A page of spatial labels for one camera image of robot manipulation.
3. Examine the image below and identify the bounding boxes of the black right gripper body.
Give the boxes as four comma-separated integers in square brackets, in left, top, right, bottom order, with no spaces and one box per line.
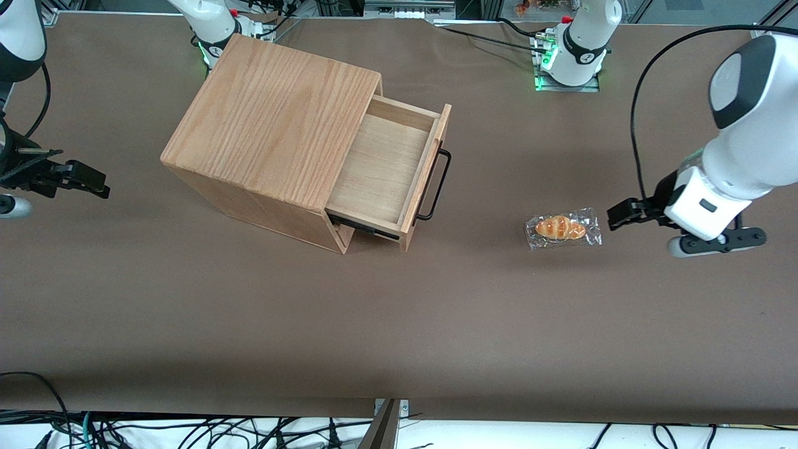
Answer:
[0,118,66,194]

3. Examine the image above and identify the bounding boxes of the black metal drawer handle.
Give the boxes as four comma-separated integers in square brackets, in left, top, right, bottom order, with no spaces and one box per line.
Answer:
[413,142,452,222]

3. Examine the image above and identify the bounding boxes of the wooden drawer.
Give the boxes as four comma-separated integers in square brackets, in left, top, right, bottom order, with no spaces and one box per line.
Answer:
[324,95,453,252]

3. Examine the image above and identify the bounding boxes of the wooden drawer cabinet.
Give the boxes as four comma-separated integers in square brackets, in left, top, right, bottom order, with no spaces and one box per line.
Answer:
[160,34,383,254]

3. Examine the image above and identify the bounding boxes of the bread roll in clear wrapper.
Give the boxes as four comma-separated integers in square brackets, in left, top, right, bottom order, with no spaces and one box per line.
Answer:
[524,207,603,251]

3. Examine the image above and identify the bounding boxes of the aluminium corner profile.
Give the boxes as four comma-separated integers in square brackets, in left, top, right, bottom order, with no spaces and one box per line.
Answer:
[750,0,798,42]

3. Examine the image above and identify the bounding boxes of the brown table cover mat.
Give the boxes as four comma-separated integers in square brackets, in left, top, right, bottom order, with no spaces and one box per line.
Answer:
[0,11,798,426]

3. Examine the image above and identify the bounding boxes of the small orange items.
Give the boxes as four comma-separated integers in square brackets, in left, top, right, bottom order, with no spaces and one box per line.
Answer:
[514,0,562,16]

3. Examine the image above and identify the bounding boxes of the dark metal bar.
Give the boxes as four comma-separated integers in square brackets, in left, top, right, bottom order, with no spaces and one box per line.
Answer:
[357,399,401,449]

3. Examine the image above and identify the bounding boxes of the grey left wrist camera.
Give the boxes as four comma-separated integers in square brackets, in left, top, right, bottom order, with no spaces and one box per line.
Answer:
[667,226,767,258]

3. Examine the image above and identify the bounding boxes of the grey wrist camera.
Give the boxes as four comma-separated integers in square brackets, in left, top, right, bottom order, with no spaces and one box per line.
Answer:
[0,195,32,219]
[667,226,767,258]

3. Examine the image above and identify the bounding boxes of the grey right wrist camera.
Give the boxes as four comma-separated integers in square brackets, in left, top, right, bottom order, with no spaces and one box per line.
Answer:
[0,195,32,219]

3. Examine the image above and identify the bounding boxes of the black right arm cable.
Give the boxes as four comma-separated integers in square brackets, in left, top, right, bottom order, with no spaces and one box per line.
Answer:
[24,61,52,139]

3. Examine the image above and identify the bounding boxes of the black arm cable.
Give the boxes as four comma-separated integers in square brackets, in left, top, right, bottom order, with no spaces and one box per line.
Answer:
[630,24,798,203]
[24,61,52,139]

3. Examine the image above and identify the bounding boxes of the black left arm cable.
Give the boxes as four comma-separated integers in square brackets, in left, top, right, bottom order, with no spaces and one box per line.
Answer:
[630,24,798,203]

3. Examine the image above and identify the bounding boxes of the black looped floor cable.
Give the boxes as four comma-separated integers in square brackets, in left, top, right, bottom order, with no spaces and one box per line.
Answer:
[0,371,70,449]

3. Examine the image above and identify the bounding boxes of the black cable on table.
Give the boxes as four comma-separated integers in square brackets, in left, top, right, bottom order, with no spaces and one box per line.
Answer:
[435,24,548,54]

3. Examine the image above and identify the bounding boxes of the black drawer slide rail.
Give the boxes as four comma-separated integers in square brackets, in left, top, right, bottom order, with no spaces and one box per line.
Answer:
[327,211,403,241]

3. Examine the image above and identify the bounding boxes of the silver metal clamp bracket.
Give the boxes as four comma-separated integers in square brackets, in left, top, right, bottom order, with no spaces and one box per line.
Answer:
[373,398,410,420]

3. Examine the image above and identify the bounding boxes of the aluminium frame profile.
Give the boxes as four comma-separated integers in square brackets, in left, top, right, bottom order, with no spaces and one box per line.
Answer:
[365,0,456,19]

